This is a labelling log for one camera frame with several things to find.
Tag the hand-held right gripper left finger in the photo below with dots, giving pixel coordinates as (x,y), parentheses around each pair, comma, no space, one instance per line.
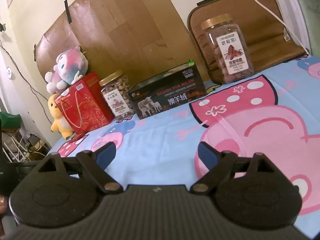
(107,155)

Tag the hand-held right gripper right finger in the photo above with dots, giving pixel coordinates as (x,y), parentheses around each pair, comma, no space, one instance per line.
(207,155)

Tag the black cardboard box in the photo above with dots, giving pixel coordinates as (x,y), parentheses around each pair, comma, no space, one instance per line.
(162,92)

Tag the pale green snack packet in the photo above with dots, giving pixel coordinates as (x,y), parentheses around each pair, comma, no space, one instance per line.
(191,62)

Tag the printed blanket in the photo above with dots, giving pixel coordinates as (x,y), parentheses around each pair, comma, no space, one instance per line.
(162,135)

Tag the red gift bag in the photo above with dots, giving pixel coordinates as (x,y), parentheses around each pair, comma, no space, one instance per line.
(87,105)

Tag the cashew jar with gold lid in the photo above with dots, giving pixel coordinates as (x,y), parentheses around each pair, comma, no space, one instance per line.
(117,97)

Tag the yellow duck plush toy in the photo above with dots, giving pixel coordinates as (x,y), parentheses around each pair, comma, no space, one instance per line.
(56,120)

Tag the black power adapter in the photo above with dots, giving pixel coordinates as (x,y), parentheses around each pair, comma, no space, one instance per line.
(32,139)

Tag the pecan jar with gold lid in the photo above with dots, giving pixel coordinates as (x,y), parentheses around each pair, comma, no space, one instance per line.
(225,62)

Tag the pink white plush toy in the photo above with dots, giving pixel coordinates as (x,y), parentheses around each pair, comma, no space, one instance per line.
(70,66)

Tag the green plastic bag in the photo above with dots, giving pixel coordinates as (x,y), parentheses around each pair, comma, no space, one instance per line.
(10,120)

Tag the brown cardboard sheet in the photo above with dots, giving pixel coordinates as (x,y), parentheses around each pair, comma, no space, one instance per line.
(125,17)

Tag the brown seat cushion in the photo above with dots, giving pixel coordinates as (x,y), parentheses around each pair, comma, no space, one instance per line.
(262,17)

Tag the round white wall fixture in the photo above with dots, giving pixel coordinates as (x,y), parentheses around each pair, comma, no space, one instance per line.
(9,73)

